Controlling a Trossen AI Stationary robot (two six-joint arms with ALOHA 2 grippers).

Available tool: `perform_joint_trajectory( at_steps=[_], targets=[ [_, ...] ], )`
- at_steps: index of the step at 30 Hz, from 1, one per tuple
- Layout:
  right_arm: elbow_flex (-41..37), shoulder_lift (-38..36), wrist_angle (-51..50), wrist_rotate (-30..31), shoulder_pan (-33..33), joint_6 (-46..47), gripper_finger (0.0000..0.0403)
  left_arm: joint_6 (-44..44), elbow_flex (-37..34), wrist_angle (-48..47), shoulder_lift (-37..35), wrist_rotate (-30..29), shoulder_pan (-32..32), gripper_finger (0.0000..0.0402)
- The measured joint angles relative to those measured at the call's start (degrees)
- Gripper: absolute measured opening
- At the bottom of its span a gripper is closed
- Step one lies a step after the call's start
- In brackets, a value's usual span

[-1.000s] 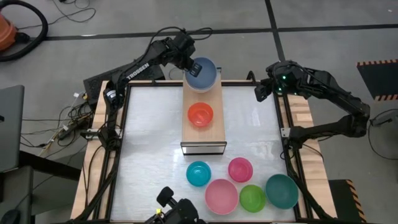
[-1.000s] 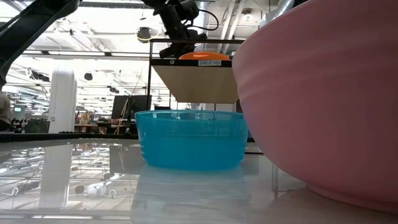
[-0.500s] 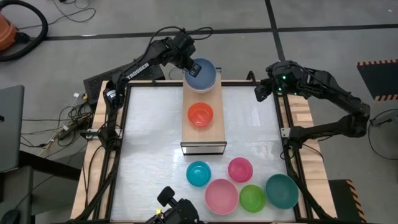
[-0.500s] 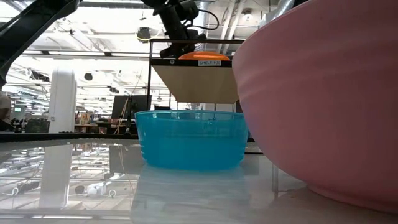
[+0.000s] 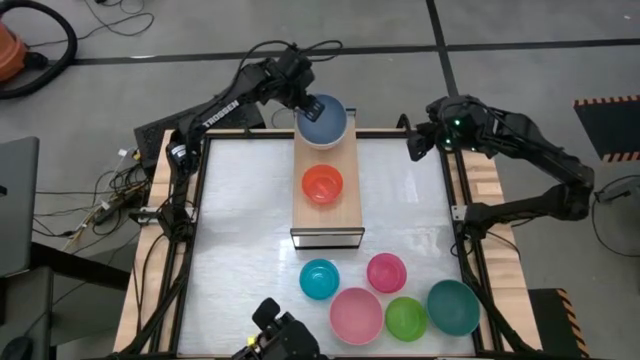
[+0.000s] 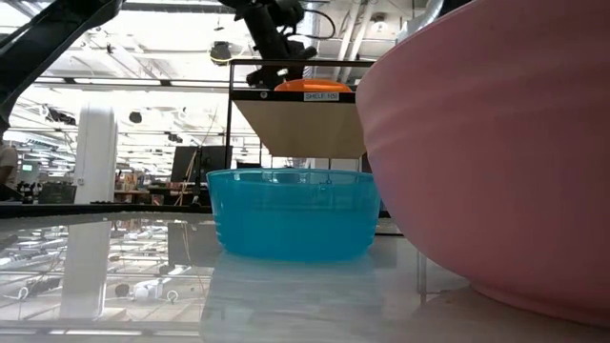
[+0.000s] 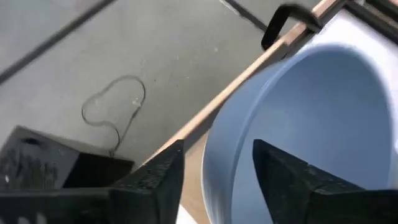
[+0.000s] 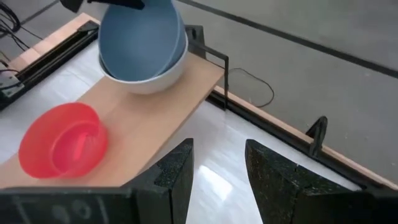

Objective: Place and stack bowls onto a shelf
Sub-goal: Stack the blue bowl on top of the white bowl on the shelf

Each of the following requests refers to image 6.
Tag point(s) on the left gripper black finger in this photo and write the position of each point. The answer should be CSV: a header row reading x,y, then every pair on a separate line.
x,y
267,78

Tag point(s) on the small red-orange bowl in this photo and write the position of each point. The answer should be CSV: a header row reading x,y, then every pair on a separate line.
x,y
312,86

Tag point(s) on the small teal bowl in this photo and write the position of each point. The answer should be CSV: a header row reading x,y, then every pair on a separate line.
x,y
293,219

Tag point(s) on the large light pink bowl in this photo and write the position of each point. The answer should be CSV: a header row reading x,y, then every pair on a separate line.
x,y
500,167

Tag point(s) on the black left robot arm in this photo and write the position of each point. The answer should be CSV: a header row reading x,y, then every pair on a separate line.
x,y
43,43

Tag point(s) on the white shelf label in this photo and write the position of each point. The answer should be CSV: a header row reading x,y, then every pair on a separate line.
x,y
321,96

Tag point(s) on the black desk monitor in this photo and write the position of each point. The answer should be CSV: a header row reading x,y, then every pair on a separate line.
x,y
209,162

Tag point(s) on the white pillar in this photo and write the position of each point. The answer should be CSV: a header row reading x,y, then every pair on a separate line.
x,y
95,152

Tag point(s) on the person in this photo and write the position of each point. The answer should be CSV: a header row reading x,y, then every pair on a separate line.
x,y
7,167

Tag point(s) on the black ceiling camera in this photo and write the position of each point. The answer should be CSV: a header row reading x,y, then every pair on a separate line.
x,y
220,51

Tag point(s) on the wooden shelf with black frame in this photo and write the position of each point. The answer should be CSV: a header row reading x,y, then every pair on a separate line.
x,y
305,128

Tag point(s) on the silver ceiling duct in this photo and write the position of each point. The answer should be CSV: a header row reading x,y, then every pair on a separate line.
x,y
421,19

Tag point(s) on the black table frame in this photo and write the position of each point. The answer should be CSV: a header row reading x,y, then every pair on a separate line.
x,y
95,210

